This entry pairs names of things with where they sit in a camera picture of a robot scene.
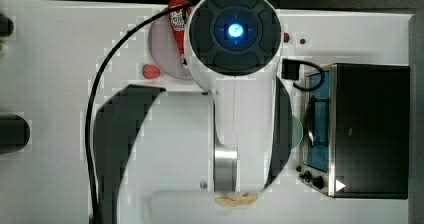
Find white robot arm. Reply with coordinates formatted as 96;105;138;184
184;0;283;193

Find pink strawberry toy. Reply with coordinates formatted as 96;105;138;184
142;64;161;80

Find grey round plate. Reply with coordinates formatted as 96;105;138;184
148;15;193;80

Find green mug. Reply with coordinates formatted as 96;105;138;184
292;116;303;148

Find red ketchup bottle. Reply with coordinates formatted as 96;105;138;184
168;0;191;56

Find red strawberry toy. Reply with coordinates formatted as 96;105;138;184
283;32;291;43

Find peeled banana toy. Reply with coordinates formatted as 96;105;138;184
215;192;259;207

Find black toaster oven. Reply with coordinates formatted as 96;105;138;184
297;63;410;199

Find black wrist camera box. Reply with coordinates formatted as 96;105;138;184
281;59;300;81

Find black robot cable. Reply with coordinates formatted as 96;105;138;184
84;0;198;224

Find black cylinder post upper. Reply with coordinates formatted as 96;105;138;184
0;14;15;37

